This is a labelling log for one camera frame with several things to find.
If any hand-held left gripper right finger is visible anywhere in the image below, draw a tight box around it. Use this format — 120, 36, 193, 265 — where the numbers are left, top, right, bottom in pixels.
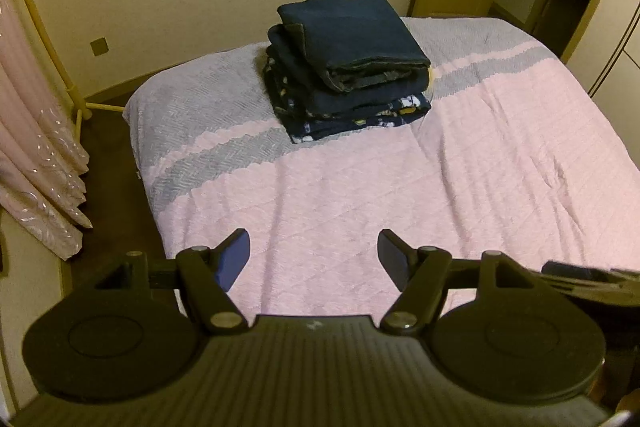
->
377, 228, 538, 337

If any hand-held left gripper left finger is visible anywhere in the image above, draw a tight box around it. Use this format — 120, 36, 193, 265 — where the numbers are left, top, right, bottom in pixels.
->
90, 228, 251, 337

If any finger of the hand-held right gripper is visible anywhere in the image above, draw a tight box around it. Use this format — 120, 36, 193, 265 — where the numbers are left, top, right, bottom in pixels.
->
542, 259, 640, 288

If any pink and grey striped blanket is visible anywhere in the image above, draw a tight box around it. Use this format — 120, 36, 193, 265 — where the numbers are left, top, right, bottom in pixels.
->
122, 14, 640, 323

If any navy printed folded garment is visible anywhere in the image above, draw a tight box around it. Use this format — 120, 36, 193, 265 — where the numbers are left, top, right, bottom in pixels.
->
262, 57, 433, 144

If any dark blue folded garment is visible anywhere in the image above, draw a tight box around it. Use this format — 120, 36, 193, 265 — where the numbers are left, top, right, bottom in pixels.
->
265, 27, 432, 118

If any pink curtain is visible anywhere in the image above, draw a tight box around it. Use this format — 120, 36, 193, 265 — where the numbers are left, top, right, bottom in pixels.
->
0, 0, 93, 260

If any cream wardrobe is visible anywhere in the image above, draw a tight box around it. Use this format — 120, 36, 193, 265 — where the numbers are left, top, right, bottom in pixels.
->
567, 0, 640, 100

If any yellow wooden coat rack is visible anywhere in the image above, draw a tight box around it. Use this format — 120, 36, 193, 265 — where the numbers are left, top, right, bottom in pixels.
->
0, 0, 126, 120

